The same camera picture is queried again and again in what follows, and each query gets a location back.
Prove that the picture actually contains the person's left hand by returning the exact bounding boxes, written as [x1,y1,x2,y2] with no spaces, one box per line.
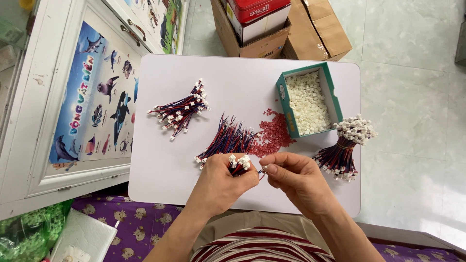
[189,152,261,219]

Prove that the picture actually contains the person's right hand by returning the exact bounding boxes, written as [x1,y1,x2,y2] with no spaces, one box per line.
[259,152,341,221]

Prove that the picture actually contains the small wire bundle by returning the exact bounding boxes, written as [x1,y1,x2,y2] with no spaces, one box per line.
[227,154,252,178]

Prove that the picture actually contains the beige trousers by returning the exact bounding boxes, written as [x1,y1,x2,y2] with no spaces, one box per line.
[192,210,330,252]

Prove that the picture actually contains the pile of red terminal pieces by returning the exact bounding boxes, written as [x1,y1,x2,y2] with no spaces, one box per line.
[249,107,296,158]

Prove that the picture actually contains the red white striped shirt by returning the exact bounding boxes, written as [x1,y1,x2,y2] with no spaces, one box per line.
[190,226,336,262]

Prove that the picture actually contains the heap of white connector housings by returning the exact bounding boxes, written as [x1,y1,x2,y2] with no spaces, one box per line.
[285,71,332,136]

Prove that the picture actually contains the purple patterned bed sheet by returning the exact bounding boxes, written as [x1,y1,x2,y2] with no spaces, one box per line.
[71,194,466,262]

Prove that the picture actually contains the teal cardboard tray box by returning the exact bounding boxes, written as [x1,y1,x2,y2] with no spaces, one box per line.
[275,61,344,139]

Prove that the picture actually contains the open brown cardboard box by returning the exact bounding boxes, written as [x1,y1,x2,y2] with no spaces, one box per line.
[210,0,292,59]

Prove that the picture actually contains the white padded envelope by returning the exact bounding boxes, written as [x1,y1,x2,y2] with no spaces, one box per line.
[49,208,118,262]

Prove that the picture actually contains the sea animal poster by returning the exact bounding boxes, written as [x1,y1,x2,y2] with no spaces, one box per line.
[48,20,140,172]

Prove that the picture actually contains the closed brown cardboard box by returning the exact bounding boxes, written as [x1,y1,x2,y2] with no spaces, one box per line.
[280,0,353,62]

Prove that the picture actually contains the white carton box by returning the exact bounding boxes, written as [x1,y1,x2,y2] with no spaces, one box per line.
[226,3,292,47]

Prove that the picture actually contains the land animal poster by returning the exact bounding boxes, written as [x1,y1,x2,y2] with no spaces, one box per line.
[123,0,185,55]

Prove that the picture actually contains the red tin box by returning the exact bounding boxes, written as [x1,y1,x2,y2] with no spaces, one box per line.
[225,0,291,25]

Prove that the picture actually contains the green plastic bag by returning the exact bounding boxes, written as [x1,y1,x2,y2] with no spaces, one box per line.
[0,199,74,262]

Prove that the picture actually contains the white wooden cabinet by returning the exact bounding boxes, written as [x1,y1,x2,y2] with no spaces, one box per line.
[0,0,190,221]

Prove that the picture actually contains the tied bundle of wires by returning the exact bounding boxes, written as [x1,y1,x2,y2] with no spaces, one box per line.
[313,114,379,183]

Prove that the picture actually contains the heap of unfinished wires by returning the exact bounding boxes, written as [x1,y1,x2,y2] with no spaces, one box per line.
[194,112,260,171]

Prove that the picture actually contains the loose heap of finished wires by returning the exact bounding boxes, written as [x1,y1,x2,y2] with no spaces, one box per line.
[147,77,211,142]

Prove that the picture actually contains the brown metal door handle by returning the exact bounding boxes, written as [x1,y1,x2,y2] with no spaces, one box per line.
[127,18,147,41]
[120,24,141,47]

